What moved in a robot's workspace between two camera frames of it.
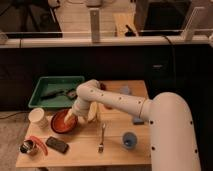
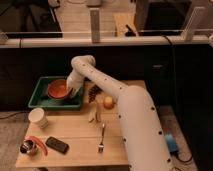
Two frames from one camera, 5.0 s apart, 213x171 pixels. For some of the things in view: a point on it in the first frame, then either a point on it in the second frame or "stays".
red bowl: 58,122 → 58,88
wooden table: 116,138 stays
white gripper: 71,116 → 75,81
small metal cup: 27,146 stays
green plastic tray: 55,92 stays
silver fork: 101,145 stays
